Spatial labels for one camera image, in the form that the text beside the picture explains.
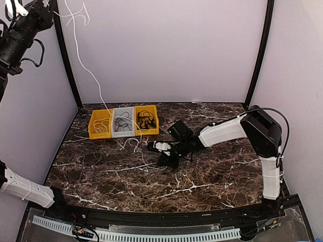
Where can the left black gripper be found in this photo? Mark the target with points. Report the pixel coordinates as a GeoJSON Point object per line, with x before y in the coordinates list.
{"type": "Point", "coordinates": [46, 12]}

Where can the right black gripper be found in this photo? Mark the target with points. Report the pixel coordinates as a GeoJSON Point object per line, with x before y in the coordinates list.
{"type": "Point", "coordinates": [168, 162]}

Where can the yellow plastic bin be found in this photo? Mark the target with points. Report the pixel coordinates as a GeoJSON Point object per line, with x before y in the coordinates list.
{"type": "Point", "coordinates": [100, 124]}
{"type": "Point", "coordinates": [146, 119]}

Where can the grey plastic bin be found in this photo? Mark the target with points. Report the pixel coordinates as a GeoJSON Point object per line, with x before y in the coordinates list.
{"type": "Point", "coordinates": [123, 122]}

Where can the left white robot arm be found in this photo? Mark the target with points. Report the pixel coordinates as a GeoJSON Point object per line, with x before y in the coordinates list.
{"type": "Point", "coordinates": [26, 22]}

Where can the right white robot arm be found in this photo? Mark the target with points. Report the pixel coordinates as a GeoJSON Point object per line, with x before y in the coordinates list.
{"type": "Point", "coordinates": [263, 132]}

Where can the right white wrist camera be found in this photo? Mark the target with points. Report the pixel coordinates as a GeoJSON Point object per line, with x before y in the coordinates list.
{"type": "Point", "coordinates": [160, 147]}

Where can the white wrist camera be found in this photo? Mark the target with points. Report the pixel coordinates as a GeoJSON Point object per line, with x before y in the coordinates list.
{"type": "Point", "coordinates": [15, 8]}
{"type": "Point", "coordinates": [160, 147]}

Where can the left black frame post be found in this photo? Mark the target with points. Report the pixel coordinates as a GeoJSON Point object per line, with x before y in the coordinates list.
{"type": "Point", "coordinates": [64, 55]}

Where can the black frame post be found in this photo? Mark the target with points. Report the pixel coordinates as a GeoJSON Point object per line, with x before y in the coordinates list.
{"type": "Point", "coordinates": [261, 52]}
{"type": "Point", "coordinates": [64, 55]}

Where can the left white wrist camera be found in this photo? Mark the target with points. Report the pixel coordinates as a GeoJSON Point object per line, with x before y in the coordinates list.
{"type": "Point", "coordinates": [15, 8]}

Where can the black front rail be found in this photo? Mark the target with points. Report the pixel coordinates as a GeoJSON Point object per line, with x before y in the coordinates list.
{"type": "Point", "coordinates": [241, 216]}

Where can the white slotted cable duct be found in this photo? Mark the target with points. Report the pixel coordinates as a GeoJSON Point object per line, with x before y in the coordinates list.
{"type": "Point", "coordinates": [139, 233]}

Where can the right black frame post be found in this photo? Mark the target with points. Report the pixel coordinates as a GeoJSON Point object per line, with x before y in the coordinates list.
{"type": "Point", "coordinates": [261, 52]}

